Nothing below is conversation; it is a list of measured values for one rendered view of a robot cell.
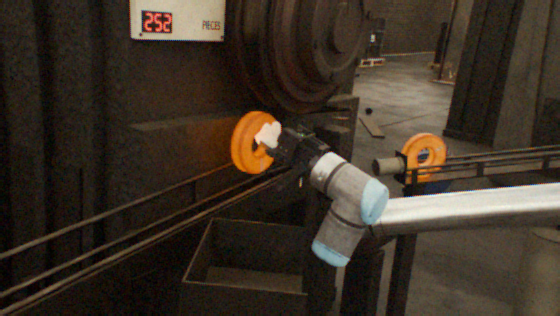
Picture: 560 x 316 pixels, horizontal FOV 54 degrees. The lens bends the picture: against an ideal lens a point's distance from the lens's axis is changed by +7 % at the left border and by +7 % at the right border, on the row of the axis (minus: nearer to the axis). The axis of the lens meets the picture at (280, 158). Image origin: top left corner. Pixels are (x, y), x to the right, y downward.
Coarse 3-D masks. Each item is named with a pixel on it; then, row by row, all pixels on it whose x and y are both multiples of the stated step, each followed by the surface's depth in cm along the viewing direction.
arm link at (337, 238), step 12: (336, 216) 114; (324, 228) 116; (336, 228) 114; (348, 228) 113; (360, 228) 114; (324, 240) 116; (336, 240) 114; (348, 240) 114; (324, 252) 116; (336, 252) 115; (348, 252) 116; (336, 264) 116
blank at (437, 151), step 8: (416, 136) 176; (424, 136) 175; (432, 136) 176; (408, 144) 176; (416, 144) 175; (424, 144) 176; (432, 144) 177; (440, 144) 178; (408, 152) 175; (416, 152) 176; (432, 152) 179; (440, 152) 179; (408, 160) 176; (416, 160) 177; (432, 160) 180; (440, 160) 180; (440, 168) 181; (424, 176) 180
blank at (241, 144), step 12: (240, 120) 127; (252, 120) 126; (264, 120) 129; (240, 132) 125; (252, 132) 127; (240, 144) 124; (240, 156) 125; (252, 156) 129; (264, 156) 133; (240, 168) 129; (252, 168) 130; (264, 168) 134
